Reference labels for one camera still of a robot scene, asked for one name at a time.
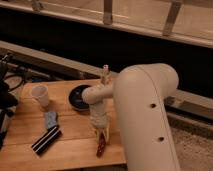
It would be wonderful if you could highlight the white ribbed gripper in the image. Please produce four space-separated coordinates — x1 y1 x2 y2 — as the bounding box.
90 109 110 144

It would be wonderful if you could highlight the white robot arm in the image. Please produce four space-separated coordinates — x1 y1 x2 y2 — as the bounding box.
82 63 181 171

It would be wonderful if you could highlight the dark ceramic bowl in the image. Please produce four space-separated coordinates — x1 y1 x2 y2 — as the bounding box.
68 85 89 110

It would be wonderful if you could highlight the black white striped block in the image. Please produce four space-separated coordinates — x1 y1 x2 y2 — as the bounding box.
31 126 62 155

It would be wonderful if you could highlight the small blue sponge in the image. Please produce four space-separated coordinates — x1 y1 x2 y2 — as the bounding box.
44 111 57 130

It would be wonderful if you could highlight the small clear glass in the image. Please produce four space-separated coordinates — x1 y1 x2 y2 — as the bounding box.
101 65 110 85

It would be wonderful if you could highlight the white plastic cup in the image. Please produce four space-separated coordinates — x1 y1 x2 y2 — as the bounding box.
30 85 49 107

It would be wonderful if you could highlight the black equipment with cables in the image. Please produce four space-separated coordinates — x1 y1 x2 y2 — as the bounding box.
0 53 24 150

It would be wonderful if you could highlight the metal window frame rail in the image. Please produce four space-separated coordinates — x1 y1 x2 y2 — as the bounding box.
0 0 213 49

